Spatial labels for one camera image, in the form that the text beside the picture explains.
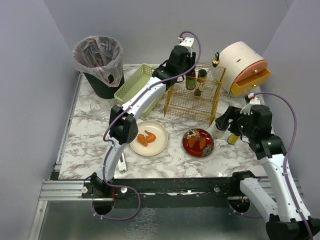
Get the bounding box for small yellow spice bottle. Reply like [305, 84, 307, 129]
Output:
[227, 133, 240, 145]

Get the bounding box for yellow-lid sauce jar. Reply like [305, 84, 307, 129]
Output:
[185, 69, 196, 90]

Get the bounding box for gold-cap pepper grinder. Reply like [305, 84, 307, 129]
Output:
[194, 69, 207, 97]

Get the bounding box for gold-spout oil bottle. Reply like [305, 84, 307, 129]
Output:
[209, 52, 220, 81]

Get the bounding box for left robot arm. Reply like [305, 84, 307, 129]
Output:
[90, 43, 196, 194]

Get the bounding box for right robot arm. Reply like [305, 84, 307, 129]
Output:
[215, 104, 320, 240]

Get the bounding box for black-lid glass jar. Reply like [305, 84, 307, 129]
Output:
[212, 124, 227, 139]

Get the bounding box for pale green plastic basket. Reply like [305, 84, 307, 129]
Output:
[114, 63, 154, 105]

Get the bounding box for right orange croquette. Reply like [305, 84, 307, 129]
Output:
[199, 136, 207, 150]

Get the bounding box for orange croquette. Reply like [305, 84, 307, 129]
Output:
[188, 135, 197, 149]
[199, 136, 207, 150]

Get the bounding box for red floral plate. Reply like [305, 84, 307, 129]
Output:
[182, 128, 215, 158]

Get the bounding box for left orange croquette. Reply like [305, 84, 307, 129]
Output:
[188, 135, 197, 149]

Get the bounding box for white round drawer box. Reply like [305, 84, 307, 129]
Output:
[219, 41, 271, 97]

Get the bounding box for orange chicken wing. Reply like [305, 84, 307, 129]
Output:
[144, 130, 156, 143]

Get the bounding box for black ribbed trash bin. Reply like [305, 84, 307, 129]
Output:
[83, 72, 125, 99]

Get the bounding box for orange fried nugget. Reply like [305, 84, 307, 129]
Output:
[136, 133, 148, 147]

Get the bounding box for clear plastic cup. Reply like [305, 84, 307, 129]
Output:
[90, 99, 111, 121]

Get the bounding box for white folded peeler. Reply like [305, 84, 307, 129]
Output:
[117, 152, 127, 172]

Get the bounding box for gold wire rack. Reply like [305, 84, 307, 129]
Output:
[164, 63, 226, 125]

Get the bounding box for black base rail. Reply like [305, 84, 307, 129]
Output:
[41, 176, 305, 210]

